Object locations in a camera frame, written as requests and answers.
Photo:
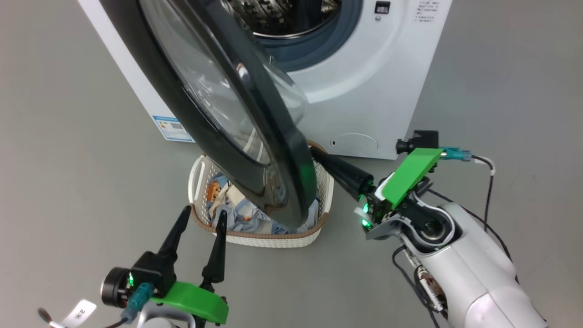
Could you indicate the steel washer drum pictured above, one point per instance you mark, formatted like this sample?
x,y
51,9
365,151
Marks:
x,y
282,18

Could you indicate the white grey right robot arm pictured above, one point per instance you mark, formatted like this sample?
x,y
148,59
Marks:
x,y
473,273

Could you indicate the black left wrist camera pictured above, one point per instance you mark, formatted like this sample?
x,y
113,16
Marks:
x,y
152,273

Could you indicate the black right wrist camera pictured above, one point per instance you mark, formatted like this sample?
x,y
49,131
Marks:
x,y
423,140

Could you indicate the cream perforated basket brown rim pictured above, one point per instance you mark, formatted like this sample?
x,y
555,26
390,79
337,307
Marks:
x,y
273,240

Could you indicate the teal right camera connector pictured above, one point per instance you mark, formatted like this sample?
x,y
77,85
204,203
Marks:
x,y
455,153

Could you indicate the teal left camera connector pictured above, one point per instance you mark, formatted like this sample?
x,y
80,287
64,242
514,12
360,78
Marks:
x,y
137,300

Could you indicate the grey rubber door gasket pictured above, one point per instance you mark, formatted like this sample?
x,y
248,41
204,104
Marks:
x,y
328,45

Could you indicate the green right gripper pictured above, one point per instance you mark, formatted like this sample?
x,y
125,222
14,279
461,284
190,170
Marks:
x,y
410,175

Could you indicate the teal camera connector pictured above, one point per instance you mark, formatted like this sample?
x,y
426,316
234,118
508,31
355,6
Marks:
x,y
137,300
455,153

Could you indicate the white front-load washing machine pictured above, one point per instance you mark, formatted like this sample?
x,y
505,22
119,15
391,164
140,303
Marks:
x,y
364,91

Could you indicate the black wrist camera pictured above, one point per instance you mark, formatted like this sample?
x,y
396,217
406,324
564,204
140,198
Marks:
x,y
152,273
423,140

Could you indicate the oval white filter cover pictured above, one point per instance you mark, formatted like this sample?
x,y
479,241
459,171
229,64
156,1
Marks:
x,y
355,142

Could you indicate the grey blue garment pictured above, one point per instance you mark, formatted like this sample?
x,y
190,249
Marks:
x,y
246,223

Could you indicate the blue energy label sticker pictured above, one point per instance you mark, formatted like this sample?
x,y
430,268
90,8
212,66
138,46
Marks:
x,y
174,128

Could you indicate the black round glass washer door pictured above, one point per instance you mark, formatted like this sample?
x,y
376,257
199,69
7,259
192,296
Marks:
x,y
296,182

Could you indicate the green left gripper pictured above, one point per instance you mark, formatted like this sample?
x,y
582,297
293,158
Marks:
x,y
200,303

